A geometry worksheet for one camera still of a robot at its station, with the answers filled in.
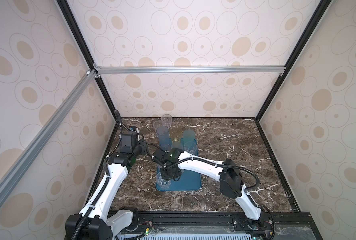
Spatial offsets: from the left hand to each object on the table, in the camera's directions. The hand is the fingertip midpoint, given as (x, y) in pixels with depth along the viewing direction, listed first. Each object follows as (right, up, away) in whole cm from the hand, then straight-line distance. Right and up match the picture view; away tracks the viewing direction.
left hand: (146, 140), depth 80 cm
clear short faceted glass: (+1, +11, +33) cm, 35 cm away
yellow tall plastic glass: (+16, +3, +22) cm, 28 cm away
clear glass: (+25, -5, +19) cm, 32 cm away
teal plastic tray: (+23, -24, +7) cm, 34 cm away
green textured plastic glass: (+25, +2, +29) cm, 38 cm away
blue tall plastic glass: (+7, +4, +21) cm, 22 cm away
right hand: (+11, -21, +3) cm, 24 cm away
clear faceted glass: (+9, -25, +6) cm, 27 cm away
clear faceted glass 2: (+7, +14, +36) cm, 39 cm away
